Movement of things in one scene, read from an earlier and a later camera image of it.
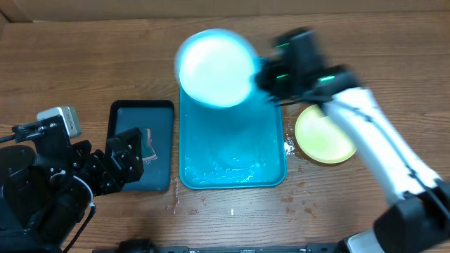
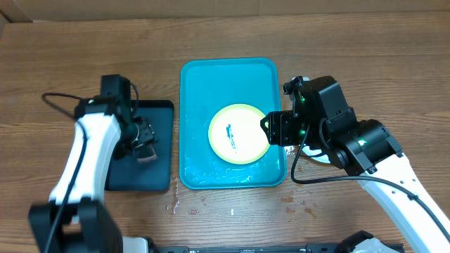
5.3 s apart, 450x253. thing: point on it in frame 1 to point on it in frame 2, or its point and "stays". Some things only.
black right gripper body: x=282 y=84 to x=287 y=128
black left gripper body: x=95 y=175 to x=140 y=133
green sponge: x=148 y=150 stays
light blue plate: x=215 y=67 to x=313 y=154
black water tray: x=155 y=119 stays
